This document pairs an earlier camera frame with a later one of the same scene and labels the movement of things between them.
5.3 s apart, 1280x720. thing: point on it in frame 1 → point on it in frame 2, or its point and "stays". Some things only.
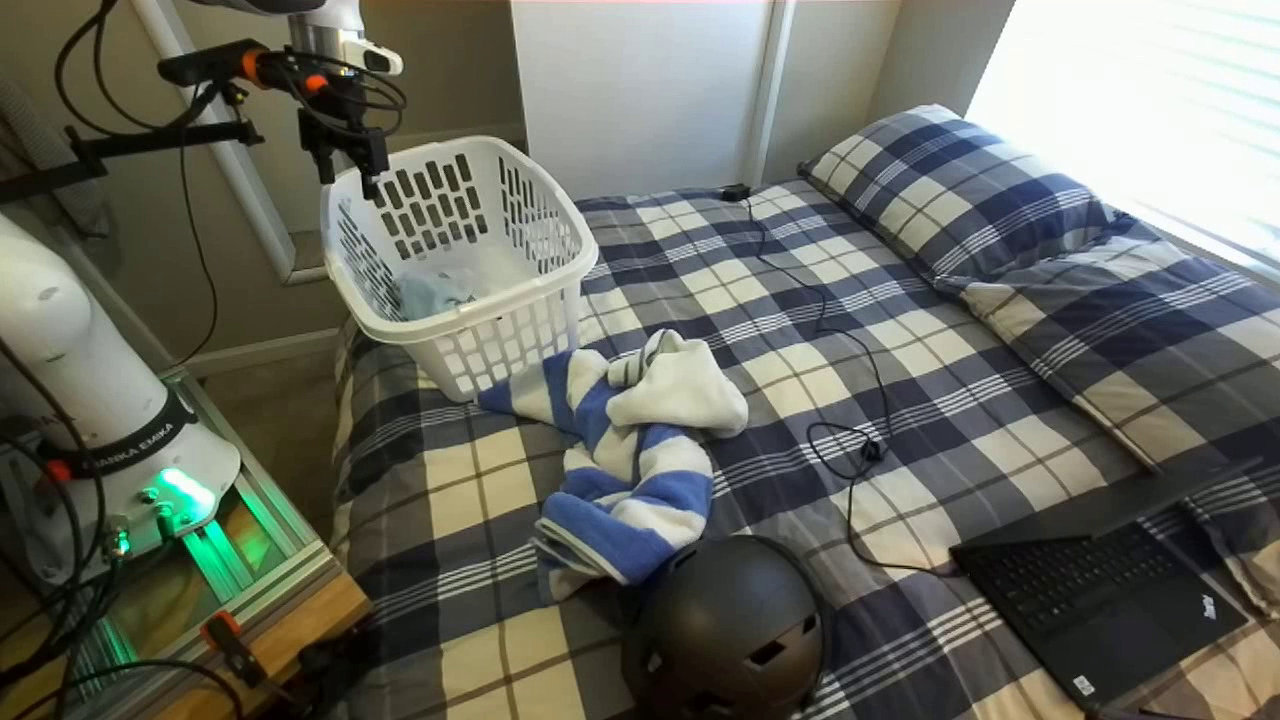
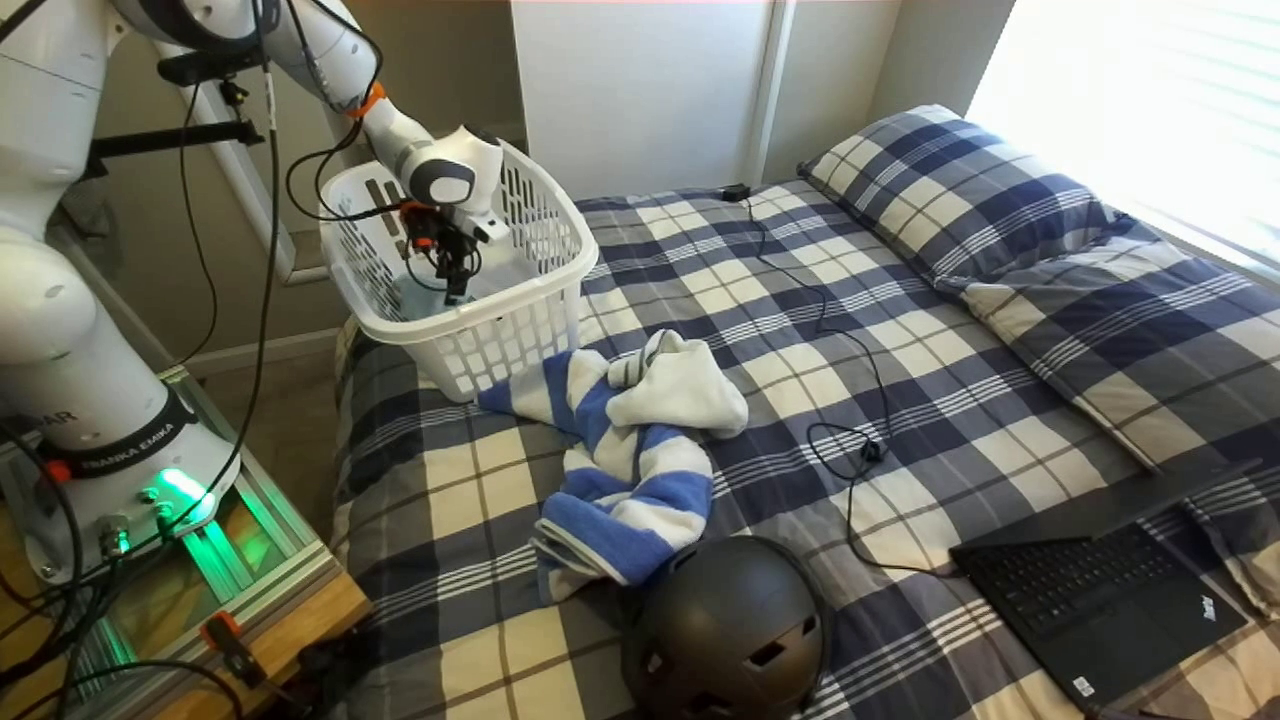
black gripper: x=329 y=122 → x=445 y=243
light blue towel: x=427 y=299 stays
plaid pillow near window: x=1171 y=355 stays
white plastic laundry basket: x=476 y=249 stays
